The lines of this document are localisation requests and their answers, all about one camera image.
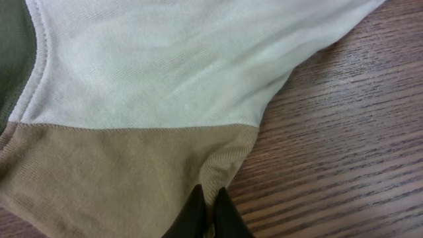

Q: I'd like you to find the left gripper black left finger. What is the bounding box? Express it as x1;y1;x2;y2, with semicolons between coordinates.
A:
162;184;207;238

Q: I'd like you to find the beige and tan shirt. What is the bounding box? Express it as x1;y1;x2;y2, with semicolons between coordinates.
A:
1;0;380;237

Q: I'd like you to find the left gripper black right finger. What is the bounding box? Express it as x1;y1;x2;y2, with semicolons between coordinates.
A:
213;187;255;238

